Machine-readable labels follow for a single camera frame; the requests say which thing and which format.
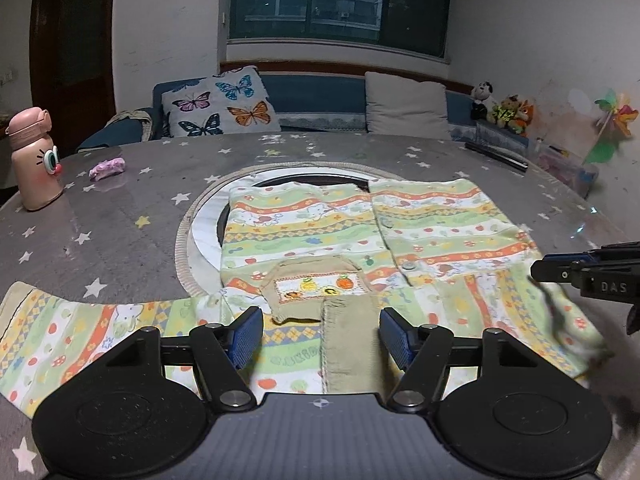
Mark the dark wooden door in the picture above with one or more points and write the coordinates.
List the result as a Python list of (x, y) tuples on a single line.
[(75, 50)]

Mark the pink clay lump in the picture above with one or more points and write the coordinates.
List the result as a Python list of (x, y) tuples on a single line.
[(106, 168)]

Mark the patterned green orange baby garment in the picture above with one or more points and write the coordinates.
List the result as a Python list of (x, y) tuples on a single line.
[(305, 240)]

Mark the dark framed window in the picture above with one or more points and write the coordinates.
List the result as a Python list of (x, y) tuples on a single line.
[(340, 0)]

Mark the round white turntable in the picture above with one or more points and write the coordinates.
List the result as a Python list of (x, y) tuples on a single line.
[(205, 230)]

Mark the yellow green bear plush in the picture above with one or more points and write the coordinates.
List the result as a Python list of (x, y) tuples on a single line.
[(505, 111)]

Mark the orange plush toy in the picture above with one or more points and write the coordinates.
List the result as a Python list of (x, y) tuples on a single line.
[(525, 115)]

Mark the beige plain pillow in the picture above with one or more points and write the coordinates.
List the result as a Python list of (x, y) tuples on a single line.
[(406, 105)]

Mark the clear plastic storage box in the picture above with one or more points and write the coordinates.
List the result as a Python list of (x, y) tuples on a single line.
[(500, 135)]

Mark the butterfly print pillow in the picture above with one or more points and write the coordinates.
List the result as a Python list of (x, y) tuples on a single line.
[(220, 102)]

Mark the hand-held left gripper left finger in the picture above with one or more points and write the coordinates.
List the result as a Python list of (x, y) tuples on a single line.
[(246, 336)]

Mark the blue sofa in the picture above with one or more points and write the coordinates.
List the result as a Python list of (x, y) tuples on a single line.
[(315, 92)]

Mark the pink cartoon water bottle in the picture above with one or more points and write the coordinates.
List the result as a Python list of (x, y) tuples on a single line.
[(36, 162)]

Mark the panda plush toy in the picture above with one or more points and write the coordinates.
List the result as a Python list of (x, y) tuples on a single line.
[(483, 97)]

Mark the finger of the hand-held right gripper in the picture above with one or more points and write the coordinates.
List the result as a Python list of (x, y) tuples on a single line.
[(556, 271)]

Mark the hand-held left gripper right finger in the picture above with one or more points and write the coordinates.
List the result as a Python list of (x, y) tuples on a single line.
[(396, 338)]

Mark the colourful pinwheel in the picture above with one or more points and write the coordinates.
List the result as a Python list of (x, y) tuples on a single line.
[(616, 120)]

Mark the clear box with colourful contents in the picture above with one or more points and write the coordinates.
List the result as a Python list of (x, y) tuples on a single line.
[(567, 166)]

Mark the long black bar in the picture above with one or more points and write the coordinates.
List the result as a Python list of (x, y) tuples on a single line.
[(496, 155)]

